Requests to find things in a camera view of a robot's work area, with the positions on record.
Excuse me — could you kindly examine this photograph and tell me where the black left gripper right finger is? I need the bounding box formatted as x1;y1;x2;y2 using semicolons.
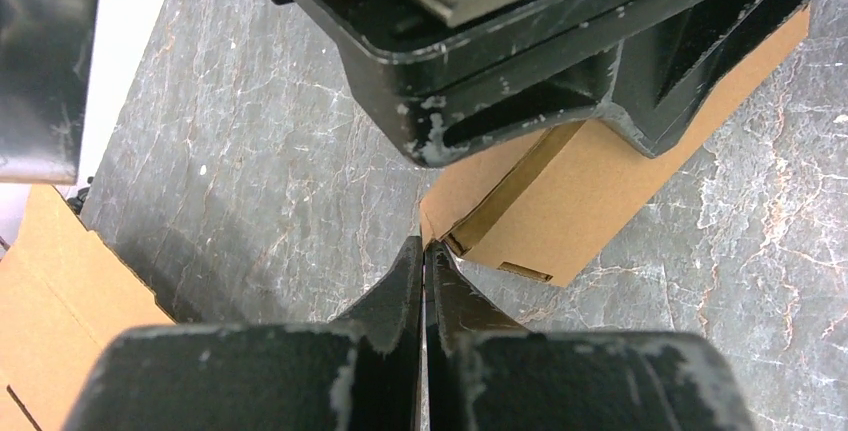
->
424;242;754;430

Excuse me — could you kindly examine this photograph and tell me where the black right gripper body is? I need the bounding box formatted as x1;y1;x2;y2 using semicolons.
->
273;0;706;168

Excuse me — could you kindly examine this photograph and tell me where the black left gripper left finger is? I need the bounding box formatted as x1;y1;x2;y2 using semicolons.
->
64;236;424;430

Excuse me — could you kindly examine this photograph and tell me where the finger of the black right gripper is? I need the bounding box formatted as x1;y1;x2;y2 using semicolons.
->
596;0;811;158

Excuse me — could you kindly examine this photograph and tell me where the brown cardboard box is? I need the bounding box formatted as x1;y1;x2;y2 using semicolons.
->
420;7;811;286

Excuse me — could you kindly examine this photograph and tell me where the stack of flat cardboard boxes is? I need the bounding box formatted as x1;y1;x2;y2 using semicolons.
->
1;185;174;430

